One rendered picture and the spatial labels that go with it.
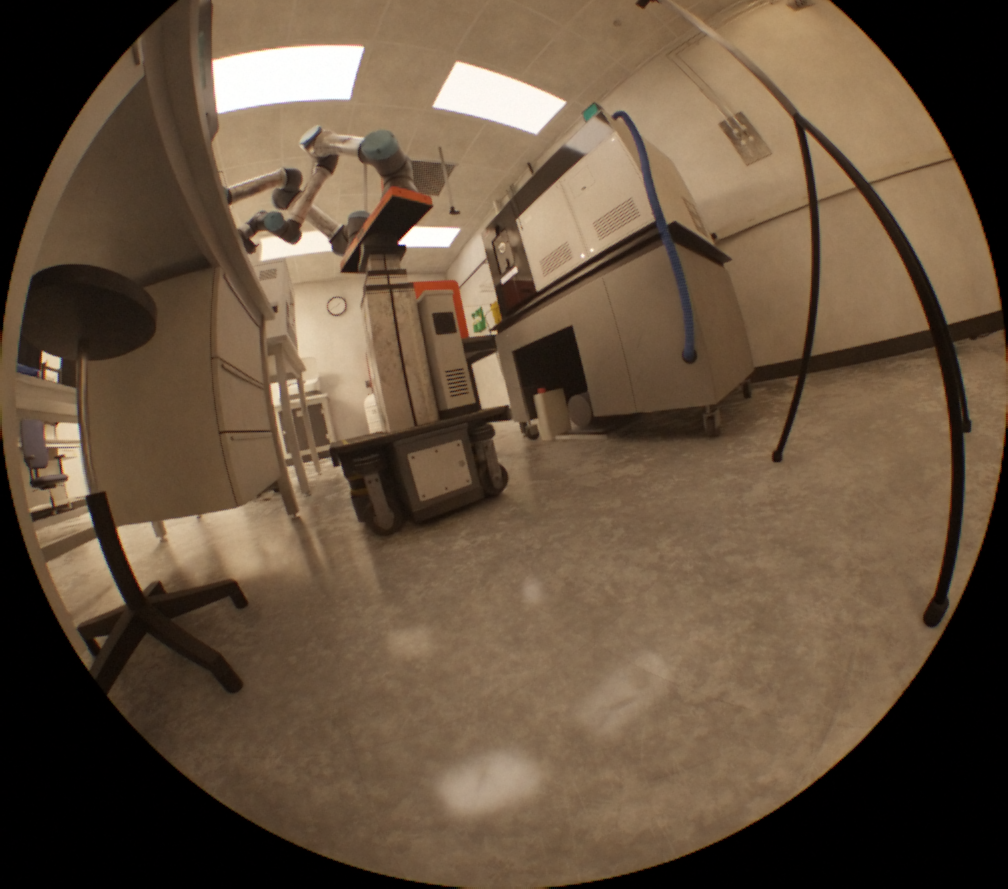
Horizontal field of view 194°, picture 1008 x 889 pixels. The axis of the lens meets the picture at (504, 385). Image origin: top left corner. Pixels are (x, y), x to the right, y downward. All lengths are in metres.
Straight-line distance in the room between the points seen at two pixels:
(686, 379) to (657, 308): 0.26
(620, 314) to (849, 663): 1.15
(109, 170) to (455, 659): 1.02
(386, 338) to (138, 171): 0.87
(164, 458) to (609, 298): 1.52
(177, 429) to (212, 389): 0.15
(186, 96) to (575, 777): 0.94
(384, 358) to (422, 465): 0.36
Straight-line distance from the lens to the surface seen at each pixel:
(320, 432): 4.11
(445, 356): 0.95
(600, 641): 0.41
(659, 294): 1.08
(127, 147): 0.78
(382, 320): 0.99
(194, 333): 0.90
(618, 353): 1.19
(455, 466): 0.85
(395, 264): 1.12
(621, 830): 0.32
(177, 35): 0.64
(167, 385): 0.91
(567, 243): 1.47
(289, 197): 1.56
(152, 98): 0.63
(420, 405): 0.96
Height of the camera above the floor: 0.32
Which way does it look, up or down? 2 degrees up
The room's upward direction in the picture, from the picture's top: 13 degrees counter-clockwise
